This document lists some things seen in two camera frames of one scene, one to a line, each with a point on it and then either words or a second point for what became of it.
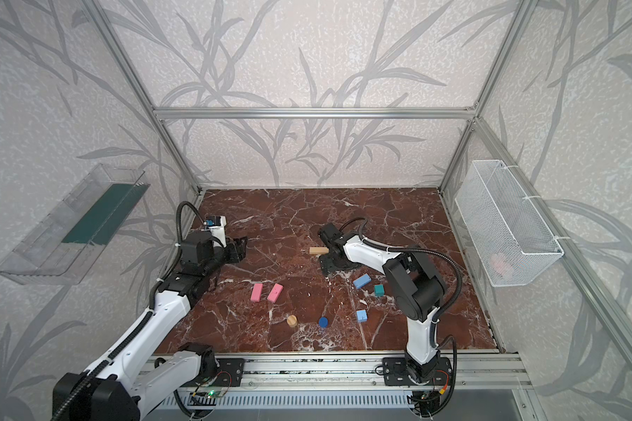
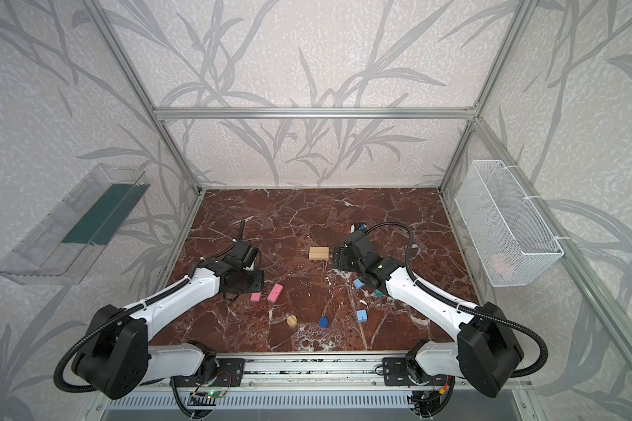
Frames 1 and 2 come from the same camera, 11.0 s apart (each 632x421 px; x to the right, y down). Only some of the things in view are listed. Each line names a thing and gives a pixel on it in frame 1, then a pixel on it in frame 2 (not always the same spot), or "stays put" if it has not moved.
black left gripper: [231, 250] to [250, 281]
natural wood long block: [319, 250] stays put
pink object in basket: [501, 266] stays put
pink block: [275, 293] stays put
